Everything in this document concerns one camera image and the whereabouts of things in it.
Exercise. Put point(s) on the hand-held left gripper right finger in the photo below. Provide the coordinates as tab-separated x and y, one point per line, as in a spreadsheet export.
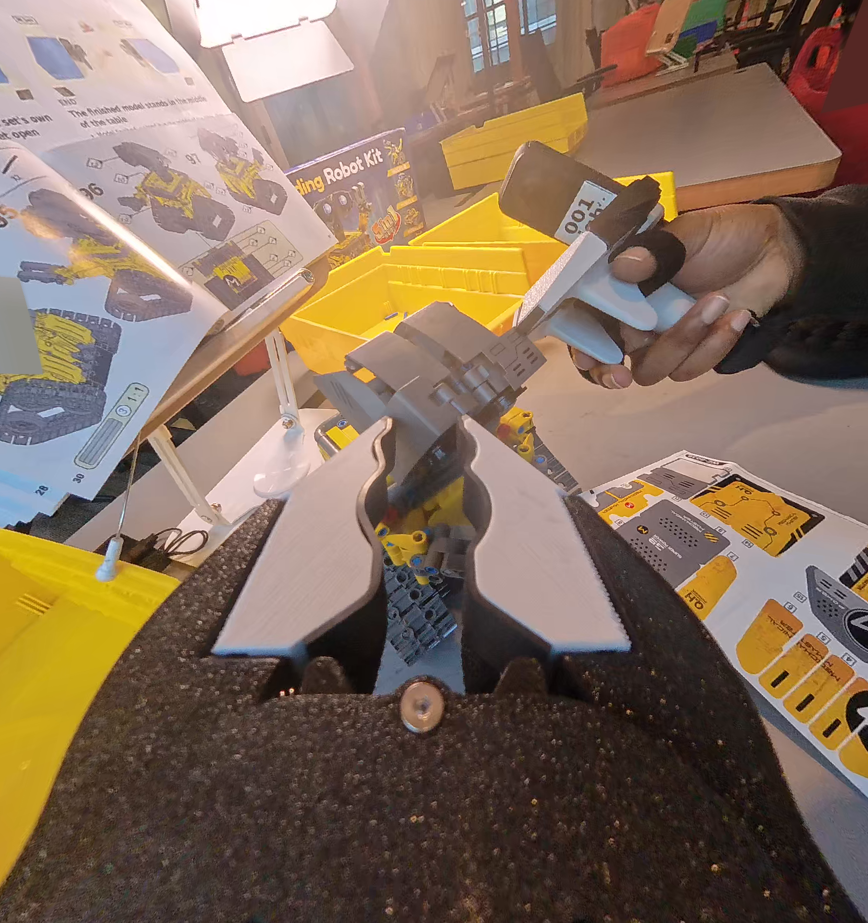
549	570

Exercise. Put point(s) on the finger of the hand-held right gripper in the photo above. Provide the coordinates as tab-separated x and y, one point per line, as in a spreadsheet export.
557	281
571	335

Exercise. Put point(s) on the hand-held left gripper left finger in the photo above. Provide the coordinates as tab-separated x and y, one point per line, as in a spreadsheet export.
304	570

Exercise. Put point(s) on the yellow grey brick robot model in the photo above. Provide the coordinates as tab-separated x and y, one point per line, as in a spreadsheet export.
434	375

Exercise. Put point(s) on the yellow grey sticker sheet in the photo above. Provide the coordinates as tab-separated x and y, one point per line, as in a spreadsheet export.
780	606

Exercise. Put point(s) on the instruction booklet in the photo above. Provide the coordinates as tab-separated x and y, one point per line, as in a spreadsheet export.
59	361

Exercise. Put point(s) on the grey desk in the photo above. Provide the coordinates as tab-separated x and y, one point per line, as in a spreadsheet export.
751	418

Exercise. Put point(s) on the white task instruction sheet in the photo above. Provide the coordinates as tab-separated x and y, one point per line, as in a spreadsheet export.
59	65

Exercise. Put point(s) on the person's right hand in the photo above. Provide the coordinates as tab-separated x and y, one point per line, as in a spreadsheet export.
737	274

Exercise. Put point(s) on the yellow plastic bin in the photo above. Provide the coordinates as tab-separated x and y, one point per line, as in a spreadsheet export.
391	296
513	137
477	224
44	678

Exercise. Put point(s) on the white book stand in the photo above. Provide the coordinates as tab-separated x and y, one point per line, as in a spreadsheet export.
283	447

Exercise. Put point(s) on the window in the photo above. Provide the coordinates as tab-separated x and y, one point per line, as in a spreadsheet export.
506	29

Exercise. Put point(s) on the colourful toy set box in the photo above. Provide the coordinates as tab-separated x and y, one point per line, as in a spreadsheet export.
355	180

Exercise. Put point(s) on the bright softbox lamp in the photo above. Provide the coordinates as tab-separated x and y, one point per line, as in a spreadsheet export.
275	36

